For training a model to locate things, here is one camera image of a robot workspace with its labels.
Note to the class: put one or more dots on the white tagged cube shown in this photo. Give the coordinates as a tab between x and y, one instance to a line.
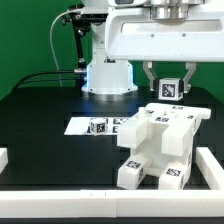
171	89
98	126

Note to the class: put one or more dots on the white chair back frame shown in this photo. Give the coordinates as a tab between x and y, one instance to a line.
135	130

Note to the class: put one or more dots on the black rear camera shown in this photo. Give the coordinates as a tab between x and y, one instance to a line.
94	15

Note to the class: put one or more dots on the white right fence bar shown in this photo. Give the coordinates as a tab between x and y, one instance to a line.
210	168

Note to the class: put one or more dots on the white front fence bar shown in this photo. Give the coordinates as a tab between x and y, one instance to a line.
111	203

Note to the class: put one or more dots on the white chair seat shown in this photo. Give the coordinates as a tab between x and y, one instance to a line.
168	138

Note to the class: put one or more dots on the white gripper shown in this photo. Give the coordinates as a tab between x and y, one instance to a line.
166	30

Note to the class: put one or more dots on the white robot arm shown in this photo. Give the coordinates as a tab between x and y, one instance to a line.
114	77

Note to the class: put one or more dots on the white tagged flat plate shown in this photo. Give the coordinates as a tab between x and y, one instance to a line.
81	125

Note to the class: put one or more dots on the white left fence bar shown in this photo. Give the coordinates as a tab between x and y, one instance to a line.
3	159

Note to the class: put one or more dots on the white fence bar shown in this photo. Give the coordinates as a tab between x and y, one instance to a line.
3	159
111	203
210	168

